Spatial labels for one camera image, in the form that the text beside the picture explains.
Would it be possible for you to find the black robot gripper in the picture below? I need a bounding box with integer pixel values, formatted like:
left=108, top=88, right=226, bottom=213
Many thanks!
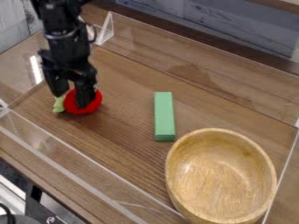
left=39, top=29, right=98, bottom=109

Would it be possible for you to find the red plush strawberry toy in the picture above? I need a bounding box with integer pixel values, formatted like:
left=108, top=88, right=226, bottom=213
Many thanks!
left=52, top=89, right=103, bottom=115

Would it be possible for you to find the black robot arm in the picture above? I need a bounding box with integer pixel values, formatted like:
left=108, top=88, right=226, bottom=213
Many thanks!
left=31, top=0, right=98, bottom=109

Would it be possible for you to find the green rectangular foam block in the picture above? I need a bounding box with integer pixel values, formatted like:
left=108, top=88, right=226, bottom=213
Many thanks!
left=154, top=92, right=175, bottom=142

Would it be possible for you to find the light wooden bowl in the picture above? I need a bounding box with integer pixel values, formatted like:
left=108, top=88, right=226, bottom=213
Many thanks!
left=164, top=128, right=276, bottom=224

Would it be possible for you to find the clear acrylic corner bracket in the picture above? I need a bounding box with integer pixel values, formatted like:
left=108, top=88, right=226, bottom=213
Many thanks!
left=87, top=12, right=115, bottom=46

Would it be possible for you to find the clear acrylic enclosure wall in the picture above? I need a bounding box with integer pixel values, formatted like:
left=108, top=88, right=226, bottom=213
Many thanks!
left=0, top=4, right=299, bottom=224

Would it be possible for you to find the black metal table bracket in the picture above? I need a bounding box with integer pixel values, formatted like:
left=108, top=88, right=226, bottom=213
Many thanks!
left=24, top=185, right=67, bottom=224

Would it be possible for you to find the black cable under table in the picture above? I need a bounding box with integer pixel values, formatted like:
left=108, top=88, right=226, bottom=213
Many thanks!
left=0, top=202, right=16, bottom=224

